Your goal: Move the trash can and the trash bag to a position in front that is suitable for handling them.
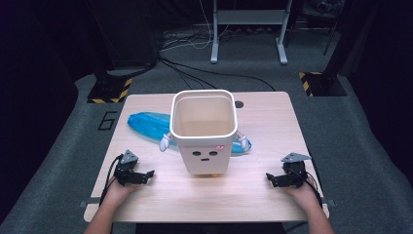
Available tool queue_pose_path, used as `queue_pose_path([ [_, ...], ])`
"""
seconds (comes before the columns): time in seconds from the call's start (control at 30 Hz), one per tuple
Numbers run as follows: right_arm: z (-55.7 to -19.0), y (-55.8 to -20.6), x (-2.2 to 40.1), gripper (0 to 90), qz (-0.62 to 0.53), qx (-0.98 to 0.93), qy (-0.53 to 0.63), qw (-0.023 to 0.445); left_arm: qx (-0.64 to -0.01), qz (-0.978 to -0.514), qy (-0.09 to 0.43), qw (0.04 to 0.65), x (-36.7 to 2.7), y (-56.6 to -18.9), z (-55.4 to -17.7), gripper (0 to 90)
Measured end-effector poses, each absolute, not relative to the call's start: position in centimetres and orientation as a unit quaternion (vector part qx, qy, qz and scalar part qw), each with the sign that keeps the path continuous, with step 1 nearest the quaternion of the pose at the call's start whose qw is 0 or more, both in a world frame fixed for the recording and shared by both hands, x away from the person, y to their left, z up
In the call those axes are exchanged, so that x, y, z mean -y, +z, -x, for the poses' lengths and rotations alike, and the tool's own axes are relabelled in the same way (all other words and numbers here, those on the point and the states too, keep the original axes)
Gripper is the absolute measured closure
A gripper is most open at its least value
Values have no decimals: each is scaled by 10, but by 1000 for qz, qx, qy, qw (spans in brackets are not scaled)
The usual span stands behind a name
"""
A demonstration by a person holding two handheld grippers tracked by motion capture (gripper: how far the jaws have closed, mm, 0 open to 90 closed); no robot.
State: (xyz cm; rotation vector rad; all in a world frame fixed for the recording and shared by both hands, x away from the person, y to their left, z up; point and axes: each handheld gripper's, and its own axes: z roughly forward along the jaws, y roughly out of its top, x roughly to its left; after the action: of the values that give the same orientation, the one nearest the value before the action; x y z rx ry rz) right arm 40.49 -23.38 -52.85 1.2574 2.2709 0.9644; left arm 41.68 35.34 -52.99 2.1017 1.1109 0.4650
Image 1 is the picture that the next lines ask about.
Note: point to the blue plastic garbage bag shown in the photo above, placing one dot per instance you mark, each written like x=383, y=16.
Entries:
x=146, y=125

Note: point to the white metal stand frame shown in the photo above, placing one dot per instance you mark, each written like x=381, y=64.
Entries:
x=250, y=16

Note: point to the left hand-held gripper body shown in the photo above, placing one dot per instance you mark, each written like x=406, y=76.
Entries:
x=128, y=172

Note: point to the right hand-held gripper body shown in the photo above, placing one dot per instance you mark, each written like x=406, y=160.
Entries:
x=294, y=172

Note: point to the white trash can with face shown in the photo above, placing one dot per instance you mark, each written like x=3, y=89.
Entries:
x=204, y=159

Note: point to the black stand base hazard stripes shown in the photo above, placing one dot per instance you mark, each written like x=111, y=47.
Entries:
x=108, y=89
x=324, y=85

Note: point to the person's right hand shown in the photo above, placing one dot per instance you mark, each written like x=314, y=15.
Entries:
x=305, y=196

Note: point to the person's left hand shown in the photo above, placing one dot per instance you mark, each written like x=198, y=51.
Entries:
x=119, y=193

